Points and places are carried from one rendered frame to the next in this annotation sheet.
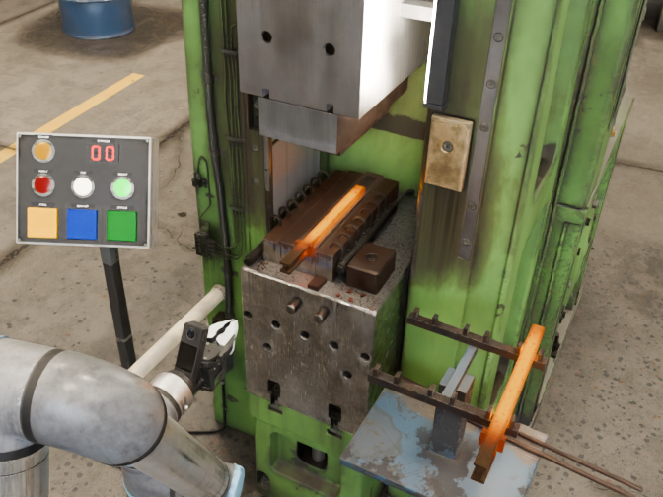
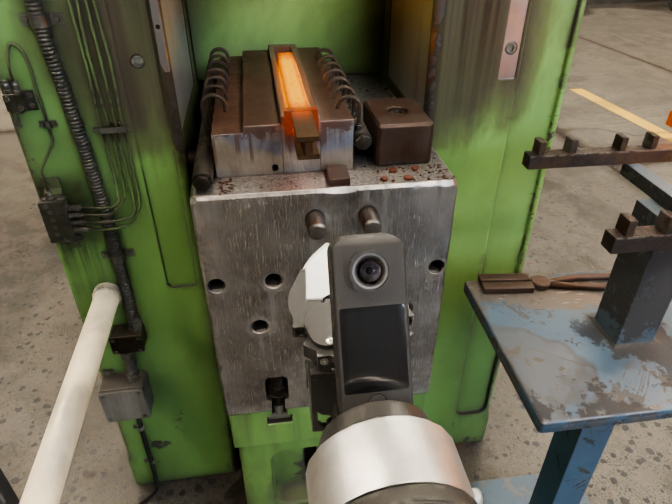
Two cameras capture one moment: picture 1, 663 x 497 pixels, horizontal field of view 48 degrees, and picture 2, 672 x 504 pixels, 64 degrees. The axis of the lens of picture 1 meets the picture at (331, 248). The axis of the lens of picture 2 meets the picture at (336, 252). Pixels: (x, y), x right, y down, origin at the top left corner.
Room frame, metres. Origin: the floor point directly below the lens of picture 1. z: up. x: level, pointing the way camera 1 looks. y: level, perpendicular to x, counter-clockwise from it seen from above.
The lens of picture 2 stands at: (0.88, 0.43, 1.26)
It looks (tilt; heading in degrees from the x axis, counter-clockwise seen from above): 34 degrees down; 326
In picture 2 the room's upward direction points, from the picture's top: straight up
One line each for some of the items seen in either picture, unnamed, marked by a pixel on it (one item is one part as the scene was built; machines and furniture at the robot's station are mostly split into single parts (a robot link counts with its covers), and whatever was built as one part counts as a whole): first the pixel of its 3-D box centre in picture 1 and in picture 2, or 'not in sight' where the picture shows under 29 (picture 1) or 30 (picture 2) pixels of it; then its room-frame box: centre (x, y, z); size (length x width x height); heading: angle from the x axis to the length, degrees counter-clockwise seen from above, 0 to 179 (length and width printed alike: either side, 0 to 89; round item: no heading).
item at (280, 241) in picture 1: (334, 217); (276, 98); (1.71, -0.01, 0.96); 0.42 x 0.20 x 0.09; 154
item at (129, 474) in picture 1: (151, 469); not in sight; (0.93, 0.33, 0.86); 0.12 x 0.09 x 0.12; 77
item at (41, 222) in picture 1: (42, 222); not in sight; (1.56, 0.73, 1.01); 0.07 x 0.05 x 0.07; 89
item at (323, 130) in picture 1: (338, 93); not in sight; (1.71, -0.01, 1.32); 0.42 x 0.20 x 0.10; 154
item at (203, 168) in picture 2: (285, 225); (208, 130); (1.70, 0.13, 0.93); 0.40 x 0.03 x 0.03; 154
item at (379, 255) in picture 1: (371, 267); (396, 130); (1.50, -0.10, 0.95); 0.12 x 0.08 x 0.06; 154
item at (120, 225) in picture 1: (121, 226); not in sight; (1.56, 0.53, 1.01); 0.07 x 0.05 x 0.07; 89
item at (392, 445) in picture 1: (445, 448); (621, 333); (1.15, -0.28, 0.70); 0.40 x 0.30 x 0.02; 63
